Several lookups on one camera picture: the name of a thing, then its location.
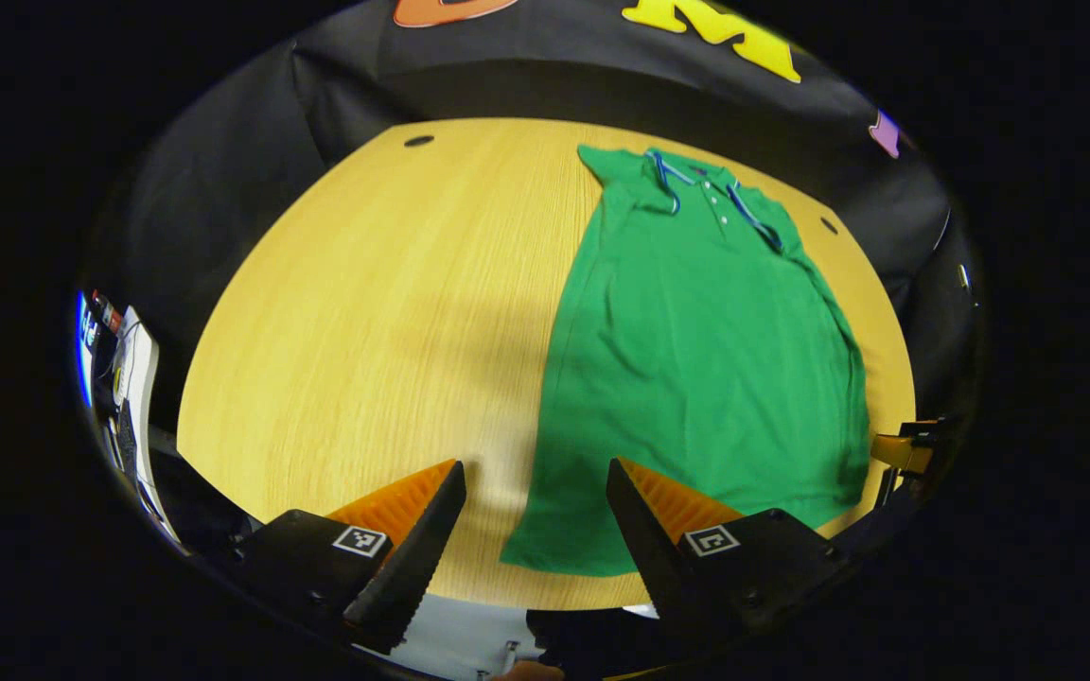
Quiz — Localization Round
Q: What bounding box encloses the computer monitor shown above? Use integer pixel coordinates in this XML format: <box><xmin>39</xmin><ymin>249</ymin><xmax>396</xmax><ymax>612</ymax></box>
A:
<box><xmin>75</xmin><ymin>289</ymin><xmax>97</xmax><ymax>408</ymax></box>

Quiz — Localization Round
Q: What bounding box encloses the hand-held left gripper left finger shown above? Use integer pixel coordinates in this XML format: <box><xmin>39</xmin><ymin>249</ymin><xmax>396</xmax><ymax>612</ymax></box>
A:
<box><xmin>231</xmin><ymin>459</ymin><xmax>468</xmax><ymax>655</ymax></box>

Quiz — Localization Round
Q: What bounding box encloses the green T-shirt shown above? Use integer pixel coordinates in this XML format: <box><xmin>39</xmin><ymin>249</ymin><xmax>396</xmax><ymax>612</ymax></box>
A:
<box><xmin>500</xmin><ymin>144</ymin><xmax>873</xmax><ymax>578</ymax></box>

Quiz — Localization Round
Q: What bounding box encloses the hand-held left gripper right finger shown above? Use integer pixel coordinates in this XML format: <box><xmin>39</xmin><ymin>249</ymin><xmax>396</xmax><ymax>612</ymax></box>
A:
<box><xmin>606</xmin><ymin>457</ymin><xmax>841</xmax><ymax>646</ymax></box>

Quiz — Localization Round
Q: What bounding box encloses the white side table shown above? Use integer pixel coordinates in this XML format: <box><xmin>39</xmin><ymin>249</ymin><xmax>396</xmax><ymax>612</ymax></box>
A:
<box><xmin>108</xmin><ymin>305</ymin><xmax>177</xmax><ymax>545</ymax></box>

